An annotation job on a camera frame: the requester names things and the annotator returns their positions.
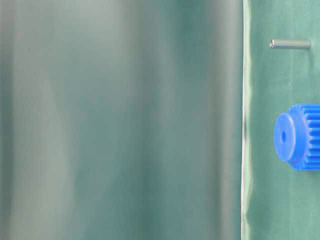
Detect blue plastic gear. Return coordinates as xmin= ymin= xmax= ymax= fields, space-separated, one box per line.
xmin=273 ymin=104 xmax=320 ymax=171

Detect silver metal shaft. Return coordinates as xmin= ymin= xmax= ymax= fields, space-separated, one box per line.
xmin=269 ymin=39 xmax=311 ymax=49

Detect green cloth mat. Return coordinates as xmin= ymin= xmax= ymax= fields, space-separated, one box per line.
xmin=241 ymin=0 xmax=320 ymax=240

